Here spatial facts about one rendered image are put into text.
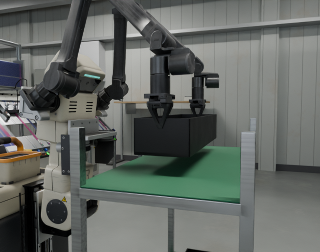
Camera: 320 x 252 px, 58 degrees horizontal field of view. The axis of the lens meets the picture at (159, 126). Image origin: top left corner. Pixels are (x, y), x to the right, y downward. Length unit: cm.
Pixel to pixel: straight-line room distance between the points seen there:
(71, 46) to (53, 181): 55
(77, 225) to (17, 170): 73
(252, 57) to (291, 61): 67
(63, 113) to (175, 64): 57
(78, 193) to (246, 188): 41
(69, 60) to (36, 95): 17
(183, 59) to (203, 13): 530
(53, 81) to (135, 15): 35
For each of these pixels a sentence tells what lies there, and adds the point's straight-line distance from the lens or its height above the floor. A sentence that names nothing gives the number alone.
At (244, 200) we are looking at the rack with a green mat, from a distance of 66.
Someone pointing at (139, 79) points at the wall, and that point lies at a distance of 624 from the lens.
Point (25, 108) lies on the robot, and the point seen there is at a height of 115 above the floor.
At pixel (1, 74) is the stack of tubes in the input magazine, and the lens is 362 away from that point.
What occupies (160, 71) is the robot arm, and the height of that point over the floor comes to 125.
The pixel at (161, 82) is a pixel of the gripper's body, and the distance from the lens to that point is 82.
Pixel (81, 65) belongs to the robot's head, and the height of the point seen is 132.
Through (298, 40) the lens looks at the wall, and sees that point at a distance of 585.
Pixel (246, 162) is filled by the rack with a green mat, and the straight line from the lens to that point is 64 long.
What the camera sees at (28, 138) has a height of 83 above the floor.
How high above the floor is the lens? 115
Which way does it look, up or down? 4 degrees down
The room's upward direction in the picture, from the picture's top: straight up
